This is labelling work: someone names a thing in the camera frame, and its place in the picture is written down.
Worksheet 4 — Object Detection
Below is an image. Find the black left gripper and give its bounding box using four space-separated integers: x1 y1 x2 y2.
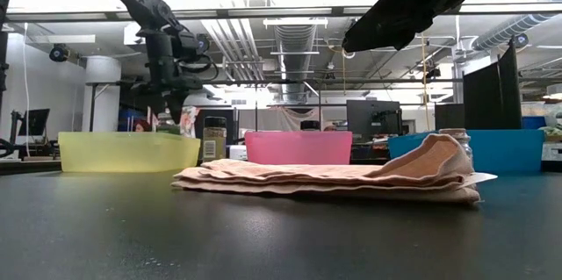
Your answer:
139 62 205 126

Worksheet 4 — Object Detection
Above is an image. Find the herb jar with barcode label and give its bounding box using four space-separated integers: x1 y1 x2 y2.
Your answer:
201 116 228 163

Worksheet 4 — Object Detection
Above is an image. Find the small clear jar white lid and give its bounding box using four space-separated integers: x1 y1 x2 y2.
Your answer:
438 128 474 162

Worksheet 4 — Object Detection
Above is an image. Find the floral patterned cloth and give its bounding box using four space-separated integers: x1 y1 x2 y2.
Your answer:
179 106 201 139

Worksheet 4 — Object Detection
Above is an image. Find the yellow plastic bin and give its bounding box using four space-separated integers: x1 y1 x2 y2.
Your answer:
57 132 202 174

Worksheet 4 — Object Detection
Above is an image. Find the white box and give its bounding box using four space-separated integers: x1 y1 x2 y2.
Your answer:
227 144 248 162

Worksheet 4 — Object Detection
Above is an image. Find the large black monitor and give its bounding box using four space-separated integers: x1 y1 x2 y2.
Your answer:
345 99 403 137

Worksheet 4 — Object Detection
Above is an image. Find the white ceiling light fixture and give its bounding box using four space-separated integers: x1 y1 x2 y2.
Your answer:
263 18 329 30

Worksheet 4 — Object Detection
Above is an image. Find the low black panel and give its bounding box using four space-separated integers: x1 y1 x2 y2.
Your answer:
434 103 465 131

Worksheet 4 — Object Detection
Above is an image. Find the tall black partition panel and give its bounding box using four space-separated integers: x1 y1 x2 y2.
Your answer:
463 38 522 131

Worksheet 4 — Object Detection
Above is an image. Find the small black monitor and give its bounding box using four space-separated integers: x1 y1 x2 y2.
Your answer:
18 108 51 137

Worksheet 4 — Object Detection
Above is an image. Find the pink plastic bin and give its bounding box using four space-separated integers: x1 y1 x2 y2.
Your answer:
244 131 354 166

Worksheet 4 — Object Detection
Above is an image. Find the black monitor stand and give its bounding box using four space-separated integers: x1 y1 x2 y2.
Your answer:
9 111 23 149

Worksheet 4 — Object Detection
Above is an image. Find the blue plastic bin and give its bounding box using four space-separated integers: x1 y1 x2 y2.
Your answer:
388 129 545 175

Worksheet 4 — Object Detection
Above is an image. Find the blue barrel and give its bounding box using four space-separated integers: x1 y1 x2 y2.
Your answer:
521 116 548 131

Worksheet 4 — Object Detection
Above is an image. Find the folded peach towel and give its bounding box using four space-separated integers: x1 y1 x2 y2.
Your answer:
170 133 482 205

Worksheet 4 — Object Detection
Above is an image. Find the white paper tag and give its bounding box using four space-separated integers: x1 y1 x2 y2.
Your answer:
463 173 499 186

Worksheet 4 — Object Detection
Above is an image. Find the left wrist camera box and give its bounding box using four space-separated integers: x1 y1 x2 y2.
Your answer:
175 32 199 61

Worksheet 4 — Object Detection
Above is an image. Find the yellow hanging cord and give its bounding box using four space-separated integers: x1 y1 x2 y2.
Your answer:
419 33 431 132

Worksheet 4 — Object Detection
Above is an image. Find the silver ceiling duct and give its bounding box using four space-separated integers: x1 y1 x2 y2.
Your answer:
274 24 317 102

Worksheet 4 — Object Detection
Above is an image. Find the ribbed silver duct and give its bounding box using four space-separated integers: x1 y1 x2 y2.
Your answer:
472 11 562 52

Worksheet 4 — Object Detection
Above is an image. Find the black cable loop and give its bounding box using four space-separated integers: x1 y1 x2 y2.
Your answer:
0 138 17 159

